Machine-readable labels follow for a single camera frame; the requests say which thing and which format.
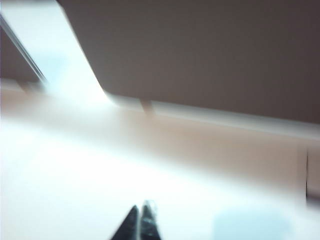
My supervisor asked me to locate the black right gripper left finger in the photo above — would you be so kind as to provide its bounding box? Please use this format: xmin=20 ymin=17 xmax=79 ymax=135
xmin=109 ymin=204 xmax=140 ymax=240

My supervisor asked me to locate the white divider support foot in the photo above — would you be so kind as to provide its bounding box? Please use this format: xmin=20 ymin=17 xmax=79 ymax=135
xmin=18 ymin=80 xmax=32 ymax=92
xmin=140 ymin=99 xmax=153 ymax=113

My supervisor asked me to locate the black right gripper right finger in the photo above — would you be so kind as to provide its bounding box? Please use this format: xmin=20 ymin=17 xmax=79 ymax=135
xmin=140 ymin=199 xmax=164 ymax=240

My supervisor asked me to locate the brown desk divider panel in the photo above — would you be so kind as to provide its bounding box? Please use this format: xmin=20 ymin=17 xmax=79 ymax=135
xmin=56 ymin=0 xmax=320 ymax=140
xmin=0 ymin=14 xmax=48 ymax=85

